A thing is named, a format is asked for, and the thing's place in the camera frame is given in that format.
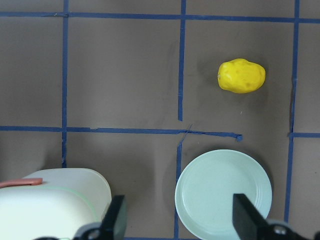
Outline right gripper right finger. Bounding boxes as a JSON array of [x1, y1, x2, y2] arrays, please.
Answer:
[[232, 193, 269, 240]]

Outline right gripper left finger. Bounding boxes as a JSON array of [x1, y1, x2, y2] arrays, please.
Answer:
[[100, 195, 127, 240]]

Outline green plate far side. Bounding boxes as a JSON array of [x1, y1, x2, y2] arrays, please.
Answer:
[[175, 149, 273, 240]]

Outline yellow lemon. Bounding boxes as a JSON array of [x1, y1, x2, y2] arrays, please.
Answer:
[[217, 58, 266, 94]]

